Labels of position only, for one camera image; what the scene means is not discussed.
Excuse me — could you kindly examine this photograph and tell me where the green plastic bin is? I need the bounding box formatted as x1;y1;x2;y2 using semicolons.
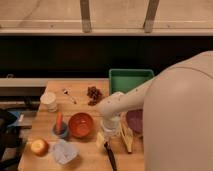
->
109;69;154;94

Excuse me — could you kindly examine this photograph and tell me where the purple bowl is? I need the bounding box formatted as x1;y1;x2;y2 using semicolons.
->
126;109;143;134

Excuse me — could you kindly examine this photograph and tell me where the red yellow apple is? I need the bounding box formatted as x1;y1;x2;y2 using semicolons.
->
31;139;49;156

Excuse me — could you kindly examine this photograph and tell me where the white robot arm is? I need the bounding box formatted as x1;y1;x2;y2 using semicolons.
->
98;51;213;171

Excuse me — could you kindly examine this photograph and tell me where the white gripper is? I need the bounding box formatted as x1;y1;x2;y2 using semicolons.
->
96;116;120;149

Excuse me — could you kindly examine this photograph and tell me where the yellow banana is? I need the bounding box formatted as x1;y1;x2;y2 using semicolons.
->
120;122;133;153

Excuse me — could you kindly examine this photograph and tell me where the clear plastic cup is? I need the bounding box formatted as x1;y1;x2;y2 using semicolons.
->
50;139;79;165

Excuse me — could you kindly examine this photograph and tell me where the black chair at left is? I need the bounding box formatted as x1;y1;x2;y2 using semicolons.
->
0;108;22;171

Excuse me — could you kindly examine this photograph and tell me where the white paper cup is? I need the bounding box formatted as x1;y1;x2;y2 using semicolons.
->
40;92;57;112

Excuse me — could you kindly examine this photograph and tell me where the orange bowl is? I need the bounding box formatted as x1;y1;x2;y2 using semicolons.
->
68;113;94;138

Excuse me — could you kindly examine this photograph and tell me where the bunch of dark grapes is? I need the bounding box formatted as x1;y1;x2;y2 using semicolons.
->
87;86;103;106

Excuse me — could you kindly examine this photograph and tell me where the orange carrot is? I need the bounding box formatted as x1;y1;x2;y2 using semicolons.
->
55;112;63;134

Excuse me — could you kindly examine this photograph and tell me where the metal spoon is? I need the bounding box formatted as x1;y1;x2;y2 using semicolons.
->
62;89;77;104

